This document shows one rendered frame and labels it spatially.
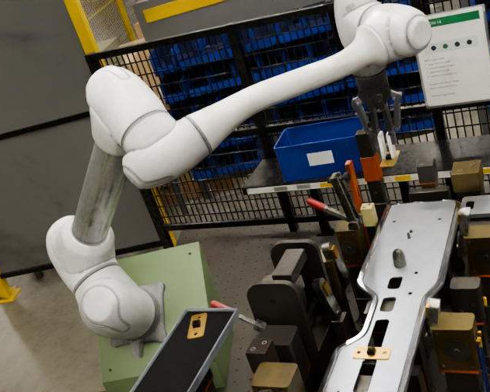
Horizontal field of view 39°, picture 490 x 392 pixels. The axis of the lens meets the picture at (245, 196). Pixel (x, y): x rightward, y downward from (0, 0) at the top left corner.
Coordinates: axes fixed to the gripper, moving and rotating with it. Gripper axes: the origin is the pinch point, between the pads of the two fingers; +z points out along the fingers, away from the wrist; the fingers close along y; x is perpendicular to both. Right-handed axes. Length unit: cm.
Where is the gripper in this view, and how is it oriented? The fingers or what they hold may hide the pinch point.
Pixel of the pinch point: (386, 145)
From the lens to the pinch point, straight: 184.1
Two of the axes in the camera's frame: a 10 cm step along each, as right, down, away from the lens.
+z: 2.9, 8.6, 4.2
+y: 8.9, -0.8, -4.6
